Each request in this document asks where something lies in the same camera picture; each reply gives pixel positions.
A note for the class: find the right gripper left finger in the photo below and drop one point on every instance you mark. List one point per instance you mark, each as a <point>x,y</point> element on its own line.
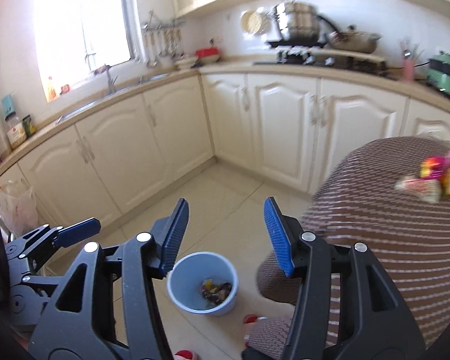
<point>105,305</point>

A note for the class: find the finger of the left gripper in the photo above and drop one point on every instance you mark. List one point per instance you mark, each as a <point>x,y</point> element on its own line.
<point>39,252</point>
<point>77,233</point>

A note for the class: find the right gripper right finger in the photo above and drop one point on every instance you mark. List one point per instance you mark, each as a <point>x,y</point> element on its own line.
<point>347,306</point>

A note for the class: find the black snack wrapper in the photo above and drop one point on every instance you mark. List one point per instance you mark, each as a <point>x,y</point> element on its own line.
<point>215,293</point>

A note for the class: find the magenta snack bag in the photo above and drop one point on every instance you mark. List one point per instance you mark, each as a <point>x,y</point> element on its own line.
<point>435,168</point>

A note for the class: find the blue trash bin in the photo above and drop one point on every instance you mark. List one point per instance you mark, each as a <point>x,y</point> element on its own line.
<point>185,280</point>

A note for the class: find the cream kitchen cabinets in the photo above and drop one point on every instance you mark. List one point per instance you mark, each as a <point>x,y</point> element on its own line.
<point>290,124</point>

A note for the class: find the clear plastic bag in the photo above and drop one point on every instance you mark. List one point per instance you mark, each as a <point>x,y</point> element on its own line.
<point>18,207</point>

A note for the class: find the brown polka dot tablecloth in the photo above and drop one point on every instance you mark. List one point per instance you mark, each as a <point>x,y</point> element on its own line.
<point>409,237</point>

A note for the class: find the pink red slipper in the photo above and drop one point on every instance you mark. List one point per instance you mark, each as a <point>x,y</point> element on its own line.
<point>248,322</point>

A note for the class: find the red checkered ketchup packet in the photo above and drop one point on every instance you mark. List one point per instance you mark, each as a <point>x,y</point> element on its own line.
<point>426,190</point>

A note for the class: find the sink faucet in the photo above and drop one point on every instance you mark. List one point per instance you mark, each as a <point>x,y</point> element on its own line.
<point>105,69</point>

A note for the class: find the window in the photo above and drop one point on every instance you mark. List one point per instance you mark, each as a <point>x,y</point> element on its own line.
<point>80,39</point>

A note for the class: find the hanging utensil rack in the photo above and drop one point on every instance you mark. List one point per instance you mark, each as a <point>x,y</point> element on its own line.
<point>162,39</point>

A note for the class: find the red bowl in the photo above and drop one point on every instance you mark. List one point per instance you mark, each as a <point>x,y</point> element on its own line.
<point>208,55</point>

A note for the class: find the pink utensil cup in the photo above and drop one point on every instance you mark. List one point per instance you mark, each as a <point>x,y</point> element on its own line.
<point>408,70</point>

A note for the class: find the green electric grill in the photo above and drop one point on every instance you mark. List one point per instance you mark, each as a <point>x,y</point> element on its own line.
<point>438,72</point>

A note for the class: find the steel frying pan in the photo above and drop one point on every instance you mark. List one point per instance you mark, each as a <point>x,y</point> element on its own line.
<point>350,39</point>

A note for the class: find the round woven trivet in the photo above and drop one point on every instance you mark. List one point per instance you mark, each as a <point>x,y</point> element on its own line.
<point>256,23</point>

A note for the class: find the stainless steel stock pot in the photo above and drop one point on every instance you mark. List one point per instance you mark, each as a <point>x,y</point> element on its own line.
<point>297,21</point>

